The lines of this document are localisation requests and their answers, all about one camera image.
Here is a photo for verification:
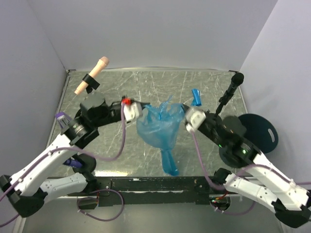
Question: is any blue detached trash bag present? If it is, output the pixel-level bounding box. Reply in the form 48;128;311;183
136;97;185;176

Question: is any dark blue trash bin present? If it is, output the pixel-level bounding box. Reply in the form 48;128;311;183
219;114;279;168

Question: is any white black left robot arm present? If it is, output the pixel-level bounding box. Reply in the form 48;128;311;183
0;92;148;217

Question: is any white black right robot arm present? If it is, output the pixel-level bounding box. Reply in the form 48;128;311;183
187;109;311;228

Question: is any black right mic stand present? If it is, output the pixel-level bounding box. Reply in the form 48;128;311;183
214;91;234;117

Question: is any beige microphone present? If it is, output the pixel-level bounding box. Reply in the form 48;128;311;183
74;57;109;95

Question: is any black microphone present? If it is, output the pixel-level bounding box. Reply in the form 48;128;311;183
226;72;244;95

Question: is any purple microphone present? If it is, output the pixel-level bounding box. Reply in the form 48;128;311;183
63;158;83;168

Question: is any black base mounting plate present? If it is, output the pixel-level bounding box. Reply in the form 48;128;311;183
67;177;240;210

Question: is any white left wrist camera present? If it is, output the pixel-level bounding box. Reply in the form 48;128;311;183
121;98;143;123

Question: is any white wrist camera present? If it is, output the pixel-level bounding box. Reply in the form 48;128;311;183
185;107;206;133
121;98;143;123

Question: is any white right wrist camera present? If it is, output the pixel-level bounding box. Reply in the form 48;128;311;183
185;107;206;133

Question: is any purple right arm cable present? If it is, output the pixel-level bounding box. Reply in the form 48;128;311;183
189;130;311;216

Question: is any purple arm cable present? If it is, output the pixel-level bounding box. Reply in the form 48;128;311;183
0;104;129;228
189;130;311;216

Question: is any aluminium rail frame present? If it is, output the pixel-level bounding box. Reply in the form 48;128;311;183
23;176;281;200

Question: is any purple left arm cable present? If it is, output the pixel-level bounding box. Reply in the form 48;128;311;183
0;104;129;228

